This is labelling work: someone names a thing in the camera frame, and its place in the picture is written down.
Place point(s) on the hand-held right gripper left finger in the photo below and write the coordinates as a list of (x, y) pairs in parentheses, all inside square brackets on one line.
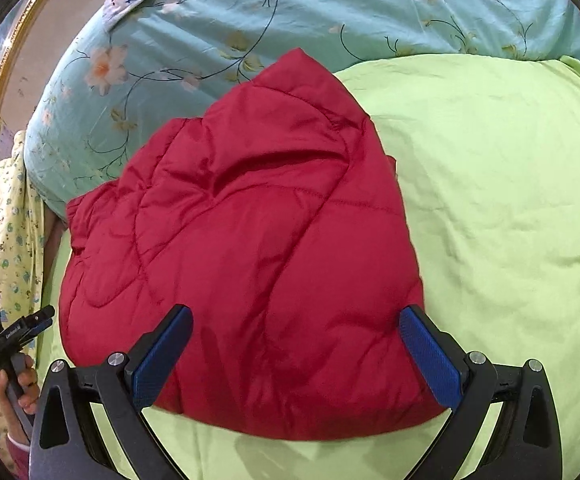
[(165, 355)]

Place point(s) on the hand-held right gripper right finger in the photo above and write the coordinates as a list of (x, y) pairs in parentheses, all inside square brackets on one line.
[(430, 360)]

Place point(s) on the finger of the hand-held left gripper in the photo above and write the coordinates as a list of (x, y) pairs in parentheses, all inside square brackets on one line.
[(40, 319)]

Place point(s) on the red quilted jacket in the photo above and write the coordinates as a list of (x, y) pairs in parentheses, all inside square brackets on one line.
[(250, 260)]

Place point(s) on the person's left forearm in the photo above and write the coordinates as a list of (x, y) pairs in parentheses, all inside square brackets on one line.
[(17, 435)]

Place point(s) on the person's left hand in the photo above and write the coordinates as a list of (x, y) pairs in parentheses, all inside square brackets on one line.
[(25, 382)]

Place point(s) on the yellow cartoon print blanket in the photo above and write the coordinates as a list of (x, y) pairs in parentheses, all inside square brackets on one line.
[(0, 240)]

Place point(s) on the mauve mattress cover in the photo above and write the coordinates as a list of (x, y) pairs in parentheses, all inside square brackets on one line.
[(52, 242)]

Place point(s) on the light green bed sheet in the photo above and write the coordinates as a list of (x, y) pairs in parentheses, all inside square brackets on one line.
[(495, 210)]

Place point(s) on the teal floral quilt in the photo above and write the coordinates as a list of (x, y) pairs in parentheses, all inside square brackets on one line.
[(320, 5)]

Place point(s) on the gold picture frame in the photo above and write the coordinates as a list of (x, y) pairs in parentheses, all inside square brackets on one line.
[(25, 45)]

